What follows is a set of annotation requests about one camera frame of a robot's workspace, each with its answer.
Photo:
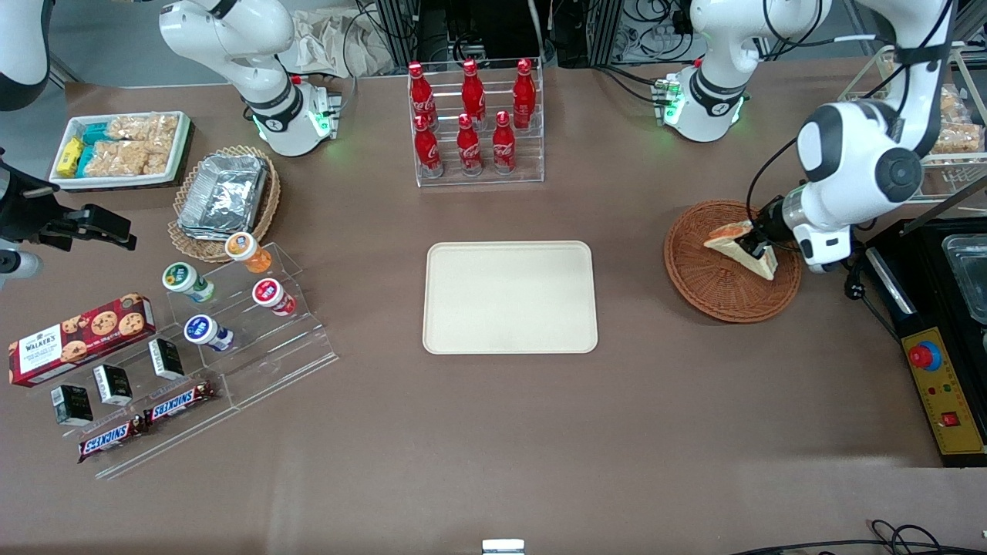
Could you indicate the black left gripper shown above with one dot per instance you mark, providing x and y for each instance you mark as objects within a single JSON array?
[{"x": 768, "y": 220}]

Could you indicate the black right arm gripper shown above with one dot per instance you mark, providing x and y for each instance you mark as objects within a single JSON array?
[{"x": 31, "y": 214}]

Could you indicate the triangular sandwich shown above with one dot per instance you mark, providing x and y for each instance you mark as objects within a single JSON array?
[{"x": 725, "y": 235}]

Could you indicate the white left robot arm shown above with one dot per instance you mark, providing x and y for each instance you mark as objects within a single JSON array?
[{"x": 848, "y": 146}]

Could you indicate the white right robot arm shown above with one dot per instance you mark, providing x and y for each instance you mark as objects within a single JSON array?
[{"x": 231, "y": 38}]

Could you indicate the round brown wicker basket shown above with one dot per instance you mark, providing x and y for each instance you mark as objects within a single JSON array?
[{"x": 717, "y": 289}]

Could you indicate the oval light wicker basket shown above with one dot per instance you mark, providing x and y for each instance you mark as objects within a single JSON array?
[{"x": 200, "y": 248}]

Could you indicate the cream rectangular tray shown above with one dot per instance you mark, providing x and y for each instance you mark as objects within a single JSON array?
[{"x": 509, "y": 297}]

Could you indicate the teal snack packet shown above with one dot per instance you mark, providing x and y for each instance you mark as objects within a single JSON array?
[
  {"x": 96, "y": 133},
  {"x": 85, "y": 160}
]

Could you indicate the clear rice cracker pack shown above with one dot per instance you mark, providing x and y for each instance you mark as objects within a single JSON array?
[
  {"x": 127, "y": 159},
  {"x": 143, "y": 128}
]

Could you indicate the yellow snack packet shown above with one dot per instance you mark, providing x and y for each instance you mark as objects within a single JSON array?
[{"x": 69, "y": 156}]

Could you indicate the green lid yogurt cup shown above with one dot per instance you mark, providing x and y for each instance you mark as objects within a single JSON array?
[{"x": 185, "y": 280}]

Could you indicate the white snack bin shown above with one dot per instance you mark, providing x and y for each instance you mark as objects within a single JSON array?
[{"x": 181, "y": 150}]

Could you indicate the black power plug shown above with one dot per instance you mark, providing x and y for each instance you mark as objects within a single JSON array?
[{"x": 853, "y": 289}]

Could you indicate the red Walkers cookie box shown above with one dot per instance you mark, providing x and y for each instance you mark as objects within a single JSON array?
[{"x": 77, "y": 339}]

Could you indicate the stack of foil containers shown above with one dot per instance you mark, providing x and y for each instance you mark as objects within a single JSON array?
[{"x": 224, "y": 193}]

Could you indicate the silver sealer bar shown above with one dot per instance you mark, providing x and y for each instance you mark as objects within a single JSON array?
[{"x": 890, "y": 281}]

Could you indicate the orange lid yogurt cup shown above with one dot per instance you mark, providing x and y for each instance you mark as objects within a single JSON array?
[{"x": 247, "y": 250}]

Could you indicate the blue lid yogurt cup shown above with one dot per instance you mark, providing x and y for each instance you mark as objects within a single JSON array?
[{"x": 205, "y": 331}]

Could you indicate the small black box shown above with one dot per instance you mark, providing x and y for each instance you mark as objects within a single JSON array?
[
  {"x": 112, "y": 384},
  {"x": 166, "y": 358},
  {"x": 72, "y": 405}
]

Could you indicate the red lid yogurt cup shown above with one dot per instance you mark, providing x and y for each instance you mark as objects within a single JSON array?
[{"x": 271, "y": 296}]

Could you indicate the Snickers chocolate bar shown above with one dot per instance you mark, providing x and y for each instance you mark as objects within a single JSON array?
[
  {"x": 110, "y": 438},
  {"x": 179, "y": 401}
]

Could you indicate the red round knob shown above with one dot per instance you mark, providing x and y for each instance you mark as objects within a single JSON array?
[{"x": 921, "y": 356}]

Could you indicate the clear container in machine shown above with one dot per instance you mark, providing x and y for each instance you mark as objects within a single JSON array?
[{"x": 968, "y": 277}]

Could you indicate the clear acrylic stepped stand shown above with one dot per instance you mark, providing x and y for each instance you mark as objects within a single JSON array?
[
  {"x": 177, "y": 445},
  {"x": 285, "y": 354}
]

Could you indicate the bagged snack pack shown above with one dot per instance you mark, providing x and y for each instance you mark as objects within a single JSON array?
[
  {"x": 956, "y": 139},
  {"x": 956, "y": 102}
]

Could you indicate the clear acrylic bottle rack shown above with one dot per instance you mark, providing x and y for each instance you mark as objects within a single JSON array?
[{"x": 532, "y": 166}]

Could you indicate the red cola bottle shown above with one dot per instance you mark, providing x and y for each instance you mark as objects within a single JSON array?
[
  {"x": 468, "y": 150},
  {"x": 428, "y": 154},
  {"x": 503, "y": 146},
  {"x": 473, "y": 92},
  {"x": 524, "y": 96},
  {"x": 422, "y": 96}
]

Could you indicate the crumpled white plastic bag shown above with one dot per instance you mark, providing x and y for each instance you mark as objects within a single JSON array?
[{"x": 331, "y": 42}]

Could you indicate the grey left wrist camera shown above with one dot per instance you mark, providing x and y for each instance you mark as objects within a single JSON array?
[{"x": 825, "y": 247}]

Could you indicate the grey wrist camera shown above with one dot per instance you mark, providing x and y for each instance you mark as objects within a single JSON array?
[
  {"x": 825, "y": 247},
  {"x": 19, "y": 266}
]

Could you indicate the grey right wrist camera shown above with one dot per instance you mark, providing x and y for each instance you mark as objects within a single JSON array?
[{"x": 19, "y": 266}]

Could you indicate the red rocker switch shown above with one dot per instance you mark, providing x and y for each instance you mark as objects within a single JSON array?
[{"x": 950, "y": 419}]

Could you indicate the aluminium frame post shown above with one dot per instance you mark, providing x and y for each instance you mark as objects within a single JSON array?
[{"x": 397, "y": 31}]

